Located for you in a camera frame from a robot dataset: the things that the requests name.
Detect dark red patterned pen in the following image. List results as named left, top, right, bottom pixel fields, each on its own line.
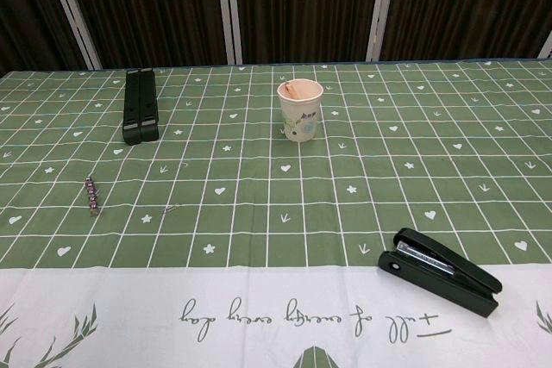
left=85, top=176, right=102, bottom=218

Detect white paper cup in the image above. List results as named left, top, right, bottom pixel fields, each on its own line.
left=276, top=78, right=324, bottom=143

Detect green checked tablecloth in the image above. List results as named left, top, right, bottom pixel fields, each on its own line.
left=0, top=57, right=552, bottom=368

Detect black folding stand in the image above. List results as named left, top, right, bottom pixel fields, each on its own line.
left=122, top=68, right=160, bottom=146

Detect dark folding screen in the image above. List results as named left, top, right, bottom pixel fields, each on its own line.
left=0, top=0, right=552, bottom=74

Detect black stapler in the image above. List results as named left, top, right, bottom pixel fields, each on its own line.
left=377, top=227, right=504, bottom=318

